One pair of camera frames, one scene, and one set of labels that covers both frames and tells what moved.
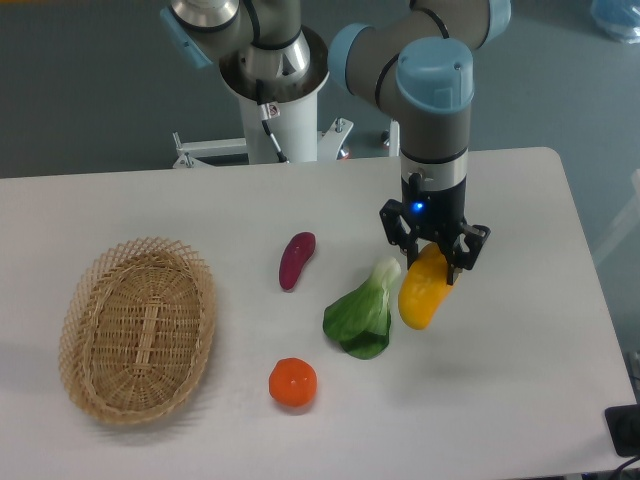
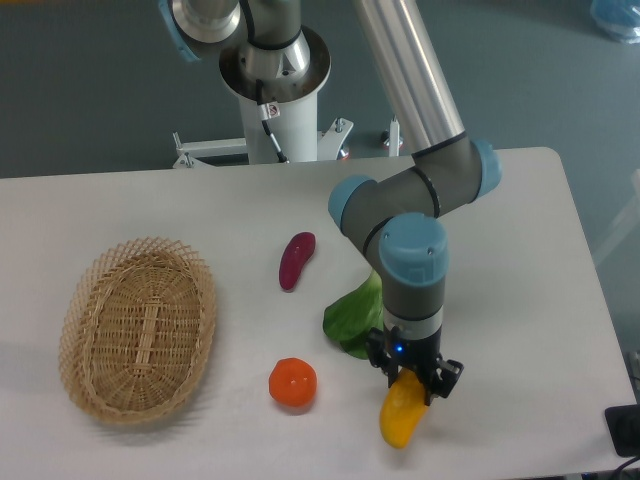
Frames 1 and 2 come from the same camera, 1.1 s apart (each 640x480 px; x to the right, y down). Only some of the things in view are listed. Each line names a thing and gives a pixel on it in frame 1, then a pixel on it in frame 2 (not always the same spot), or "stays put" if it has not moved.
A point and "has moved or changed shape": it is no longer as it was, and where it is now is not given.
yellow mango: (424, 287) has moved or changed shape
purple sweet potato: (296, 253) stays put
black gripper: (435, 212) → (417, 353)
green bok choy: (360, 320) stays put
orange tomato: (292, 382) stays put
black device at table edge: (623, 423) stays put
